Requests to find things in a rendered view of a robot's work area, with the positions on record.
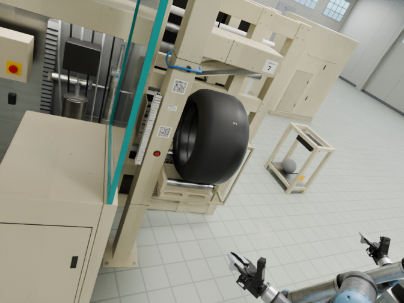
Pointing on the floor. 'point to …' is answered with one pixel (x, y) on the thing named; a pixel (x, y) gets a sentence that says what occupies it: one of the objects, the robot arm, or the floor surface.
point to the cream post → (166, 118)
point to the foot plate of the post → (119, 259)
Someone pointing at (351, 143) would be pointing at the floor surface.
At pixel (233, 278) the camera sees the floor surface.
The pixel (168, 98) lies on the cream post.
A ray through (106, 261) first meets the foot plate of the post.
